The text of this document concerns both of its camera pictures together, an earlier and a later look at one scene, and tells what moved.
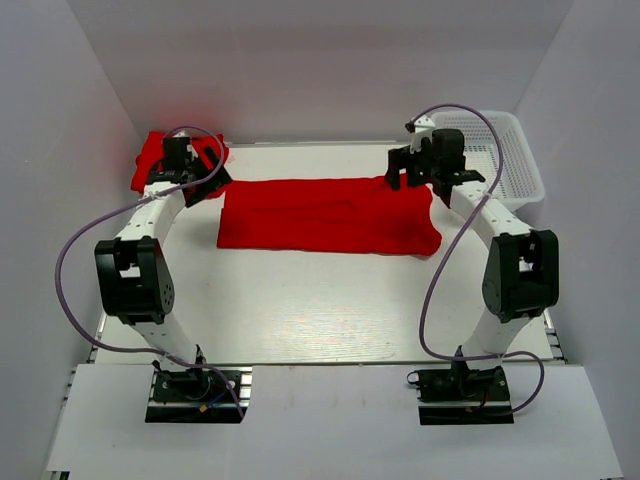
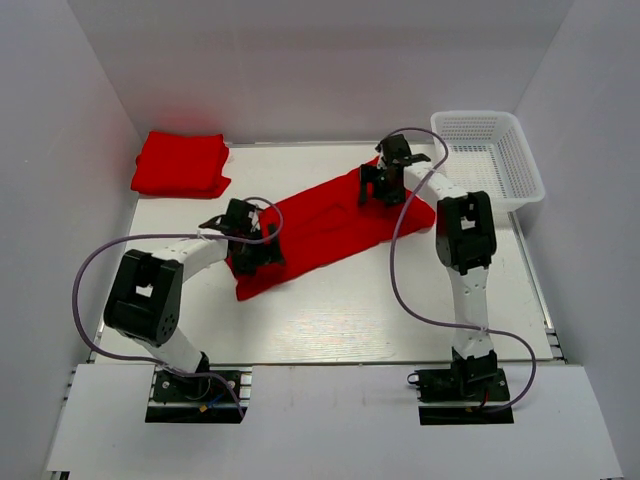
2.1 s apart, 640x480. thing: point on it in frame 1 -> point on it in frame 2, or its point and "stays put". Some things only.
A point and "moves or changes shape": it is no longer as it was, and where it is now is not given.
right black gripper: (398, 159) -> (370, 174)
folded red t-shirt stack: (147, 160) stays put
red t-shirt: (340, 215) moves or changes shape
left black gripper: (217, 179) -> (272, 251)
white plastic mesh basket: (520, 182) stays put
